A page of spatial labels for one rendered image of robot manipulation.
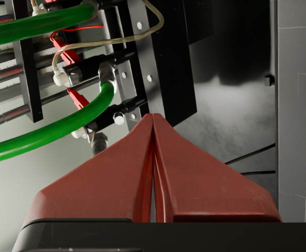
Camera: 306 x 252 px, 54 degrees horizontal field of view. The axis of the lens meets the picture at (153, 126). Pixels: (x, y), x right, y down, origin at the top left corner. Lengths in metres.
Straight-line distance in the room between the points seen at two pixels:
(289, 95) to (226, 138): 0.27
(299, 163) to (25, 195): 0.59
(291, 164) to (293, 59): 0.14
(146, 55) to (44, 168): 0.42
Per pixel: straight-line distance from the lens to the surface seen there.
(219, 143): 0.66
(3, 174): 0.74
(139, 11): 0.46
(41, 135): 0.25
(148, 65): 0.47
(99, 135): 0.40
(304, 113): 0.39
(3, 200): 0.76
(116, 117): 0.45
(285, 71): 0.38
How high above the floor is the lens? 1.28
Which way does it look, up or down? 35 degrees down
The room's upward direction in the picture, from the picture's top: 121 degrees counter-clockwise
